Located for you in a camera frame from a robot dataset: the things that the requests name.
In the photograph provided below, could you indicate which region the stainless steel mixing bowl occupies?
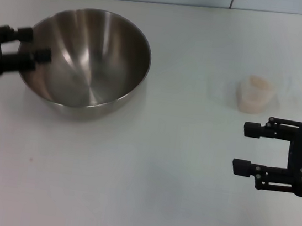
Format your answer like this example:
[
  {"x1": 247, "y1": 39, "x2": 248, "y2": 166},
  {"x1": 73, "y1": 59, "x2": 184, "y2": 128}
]
[{"x1": 10, "y1": 0, "x2": 157, "y2": 130}]

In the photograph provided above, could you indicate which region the clear plastic measuring cup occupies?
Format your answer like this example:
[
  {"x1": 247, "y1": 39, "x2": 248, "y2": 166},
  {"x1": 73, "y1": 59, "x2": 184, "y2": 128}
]
[{"x1": 232, "y1": 71, "x2": 302, "y2": 121}]

